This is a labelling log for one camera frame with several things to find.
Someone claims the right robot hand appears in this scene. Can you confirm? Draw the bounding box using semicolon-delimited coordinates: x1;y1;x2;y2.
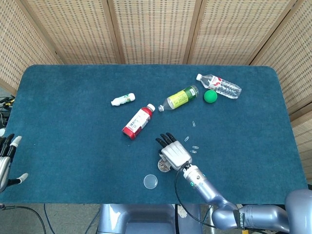
155;132;193;171

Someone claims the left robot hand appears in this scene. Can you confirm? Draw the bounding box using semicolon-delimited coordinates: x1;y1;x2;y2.
0;128;29;193

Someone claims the clear jar of paperclips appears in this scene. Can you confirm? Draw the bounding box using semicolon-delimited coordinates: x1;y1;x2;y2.
157;158;173;172

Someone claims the clear round lid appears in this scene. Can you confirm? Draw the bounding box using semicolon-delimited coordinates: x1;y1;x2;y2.
143;174;159;190

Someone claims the red label juice bottle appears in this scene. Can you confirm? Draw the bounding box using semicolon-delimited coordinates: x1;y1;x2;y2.
121;103;156;141

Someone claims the yellow green label bottle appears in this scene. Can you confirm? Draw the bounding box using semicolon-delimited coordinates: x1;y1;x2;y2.
157;85;199;113

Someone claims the green ball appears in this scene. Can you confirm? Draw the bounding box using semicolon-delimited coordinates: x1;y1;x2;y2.
203;90;218;104

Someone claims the blue table cloth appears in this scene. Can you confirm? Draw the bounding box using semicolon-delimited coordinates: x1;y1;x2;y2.
4;64;308;205

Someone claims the blue grey robot torso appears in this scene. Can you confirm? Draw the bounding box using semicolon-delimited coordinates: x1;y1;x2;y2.
97;203;203;234

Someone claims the small white green bottle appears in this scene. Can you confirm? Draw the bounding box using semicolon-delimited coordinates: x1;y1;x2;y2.
111;93;136;107

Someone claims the clear water bottle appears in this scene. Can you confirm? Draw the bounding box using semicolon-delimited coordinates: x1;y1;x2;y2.
196;73;242;99

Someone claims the woven screen panel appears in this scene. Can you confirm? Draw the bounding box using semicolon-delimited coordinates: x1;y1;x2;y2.
187;0;299;66
250;0;312;181
0;0;61;96
20;0;126;65
107;0;203;65

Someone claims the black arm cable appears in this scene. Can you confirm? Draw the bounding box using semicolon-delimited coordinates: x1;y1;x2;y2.
174;162;217;229

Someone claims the black floor cable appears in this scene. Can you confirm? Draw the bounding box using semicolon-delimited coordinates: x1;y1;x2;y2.
0;204;47;234

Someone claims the tangled cable bundle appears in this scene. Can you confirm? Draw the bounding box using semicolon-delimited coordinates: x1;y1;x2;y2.
0;96;16;128

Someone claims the blue floor cable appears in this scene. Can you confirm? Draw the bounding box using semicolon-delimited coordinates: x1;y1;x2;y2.
43;203;58;234

